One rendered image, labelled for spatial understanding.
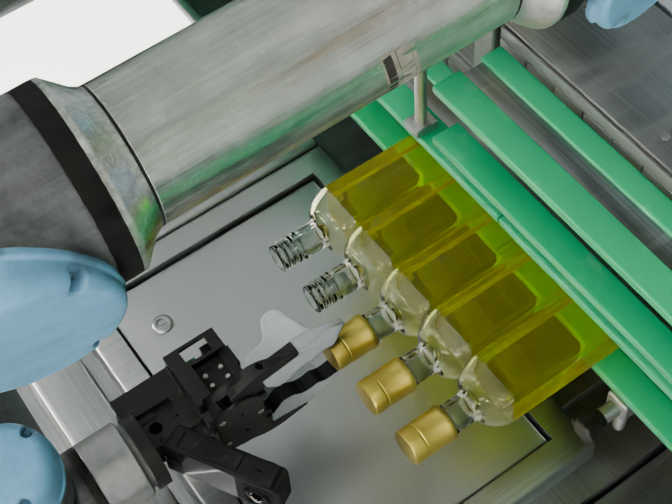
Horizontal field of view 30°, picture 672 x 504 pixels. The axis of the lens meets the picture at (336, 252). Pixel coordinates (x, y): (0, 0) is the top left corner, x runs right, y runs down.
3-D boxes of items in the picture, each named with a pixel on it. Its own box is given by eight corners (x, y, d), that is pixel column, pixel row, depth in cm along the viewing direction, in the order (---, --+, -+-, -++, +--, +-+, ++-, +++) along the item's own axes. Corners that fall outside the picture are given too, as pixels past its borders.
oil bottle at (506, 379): (624, 277, 120) (447, 398, 114) (631, 244, 115) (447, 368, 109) (666, 317, 117) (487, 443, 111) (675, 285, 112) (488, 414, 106)
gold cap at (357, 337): (357, 326, 118) (319, 351, 116) (355, 306, 115) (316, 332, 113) (380, 353, 116) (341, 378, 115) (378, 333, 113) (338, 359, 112)
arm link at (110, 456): (106, 497, 104) (127, 534, 110) (154, 466, 105) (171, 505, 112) (64, 432, 107) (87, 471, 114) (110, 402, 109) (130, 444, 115)
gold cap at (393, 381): (412, 392, 114) (373, 418, 112) (390, 359, 114) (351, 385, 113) (421, 387, 110) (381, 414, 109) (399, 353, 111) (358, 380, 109)
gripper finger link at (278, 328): (304, 273, 112) (223, 337, 112) (342, 317, 109) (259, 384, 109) (313, 287, 115) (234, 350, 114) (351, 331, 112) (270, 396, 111)
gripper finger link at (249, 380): (284, 334, 109) (204, 398, 108) (294, 346, 108) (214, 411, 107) (300, 354, 113) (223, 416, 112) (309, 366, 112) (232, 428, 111)
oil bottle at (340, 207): (472, 129, 131) (303, 232, 125) (473, 93, 126) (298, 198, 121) (506, 162, 128) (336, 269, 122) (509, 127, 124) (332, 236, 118)
